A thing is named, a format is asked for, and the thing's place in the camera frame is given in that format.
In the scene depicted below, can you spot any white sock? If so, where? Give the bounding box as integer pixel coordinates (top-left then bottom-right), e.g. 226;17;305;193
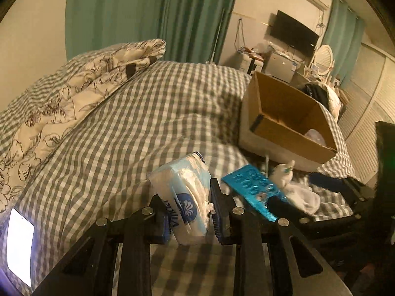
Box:
282;182;321;216

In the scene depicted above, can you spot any teal blister card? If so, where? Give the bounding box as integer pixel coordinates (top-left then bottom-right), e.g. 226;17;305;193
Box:
222;164;288;222

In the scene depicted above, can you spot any blue tissue pack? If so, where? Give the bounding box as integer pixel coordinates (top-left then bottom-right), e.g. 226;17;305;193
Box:
149;152;214;245

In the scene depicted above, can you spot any clear plastic jar blue label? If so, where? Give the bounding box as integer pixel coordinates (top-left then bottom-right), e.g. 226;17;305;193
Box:
305;129;327;146

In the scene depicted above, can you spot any white rabbit figurine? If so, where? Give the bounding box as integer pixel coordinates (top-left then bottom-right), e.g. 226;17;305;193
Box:
269;160;295;190

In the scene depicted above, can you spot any grey checkered duvet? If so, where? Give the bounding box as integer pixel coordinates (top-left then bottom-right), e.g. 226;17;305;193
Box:
0;50;356;296

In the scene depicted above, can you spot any brown cardboard box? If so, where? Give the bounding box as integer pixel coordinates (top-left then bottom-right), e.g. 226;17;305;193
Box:
238;72;337;172

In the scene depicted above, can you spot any chair with jackets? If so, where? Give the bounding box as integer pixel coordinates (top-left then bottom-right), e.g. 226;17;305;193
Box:
300;82;345;122

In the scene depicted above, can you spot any white louvered wardrobe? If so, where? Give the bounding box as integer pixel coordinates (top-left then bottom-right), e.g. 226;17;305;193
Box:
338;43;395;187

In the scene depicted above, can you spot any white oval vanity mirror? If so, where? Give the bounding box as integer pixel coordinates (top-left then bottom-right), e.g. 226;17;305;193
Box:
313;45;335;76

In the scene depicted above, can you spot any silver mini fridge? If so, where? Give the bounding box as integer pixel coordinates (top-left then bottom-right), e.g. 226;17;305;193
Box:
263;52;296;83

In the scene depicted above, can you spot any lit smartphone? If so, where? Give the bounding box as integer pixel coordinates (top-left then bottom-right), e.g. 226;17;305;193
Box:
7;208;35;287

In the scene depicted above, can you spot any white suitcase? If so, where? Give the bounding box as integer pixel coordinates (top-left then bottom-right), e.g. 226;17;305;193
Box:
238;53;264;75

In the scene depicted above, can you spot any green curtain right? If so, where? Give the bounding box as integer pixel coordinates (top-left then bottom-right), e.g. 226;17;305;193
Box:
322;0;365;84

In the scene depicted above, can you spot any green curtain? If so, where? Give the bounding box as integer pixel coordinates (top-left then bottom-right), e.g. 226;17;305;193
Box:
322;0;365;84
65;0;235;63

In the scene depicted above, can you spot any floral patterned pillow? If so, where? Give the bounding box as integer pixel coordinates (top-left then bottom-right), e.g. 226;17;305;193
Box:
1;39;166;219

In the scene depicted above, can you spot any green curtain left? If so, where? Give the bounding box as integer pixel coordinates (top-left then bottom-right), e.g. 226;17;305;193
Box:
65;0;235;63

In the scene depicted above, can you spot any black wall television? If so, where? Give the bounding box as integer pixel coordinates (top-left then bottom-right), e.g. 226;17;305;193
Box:
270;10;319;57

